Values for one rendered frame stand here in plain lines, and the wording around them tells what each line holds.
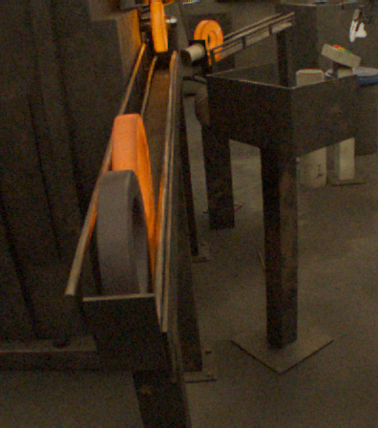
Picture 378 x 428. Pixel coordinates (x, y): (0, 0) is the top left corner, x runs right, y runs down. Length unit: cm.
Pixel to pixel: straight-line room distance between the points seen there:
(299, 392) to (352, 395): 13
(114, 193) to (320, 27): 320
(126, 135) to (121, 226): 21
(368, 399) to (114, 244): 91
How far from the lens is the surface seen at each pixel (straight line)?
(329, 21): 372
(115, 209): 55
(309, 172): 242
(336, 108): 112
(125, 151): 70
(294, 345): 146
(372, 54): 392
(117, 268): 54
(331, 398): 132
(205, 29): 205
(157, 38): 158
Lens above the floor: 92
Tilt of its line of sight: 24 degrees down
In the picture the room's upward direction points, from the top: 6 degrees counter-clockwise
